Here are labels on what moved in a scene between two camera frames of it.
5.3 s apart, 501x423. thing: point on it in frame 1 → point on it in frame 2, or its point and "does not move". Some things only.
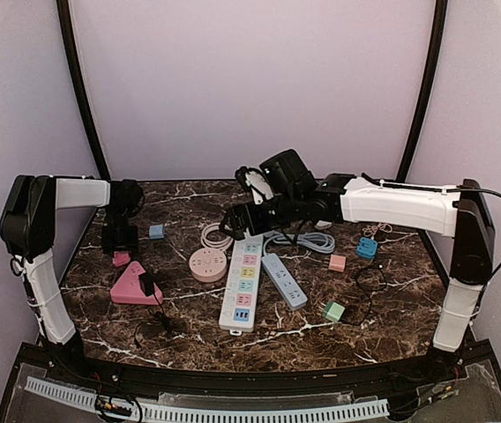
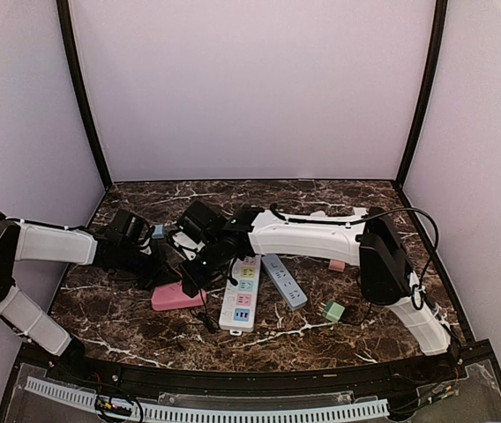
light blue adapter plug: x=156 y=232 does not move
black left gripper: x=130 y=244 → x=159 y=275
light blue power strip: x=288 y=290 does not move
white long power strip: x=240 y=296 does not move
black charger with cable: x=148 y=286 → x=210 y=322
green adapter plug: x=333 y=311 does not move
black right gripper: x=256 y=226 → x=198 y=278
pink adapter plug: x=337 y=263 does not move
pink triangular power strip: x=128 y=290 → x=172 y=296
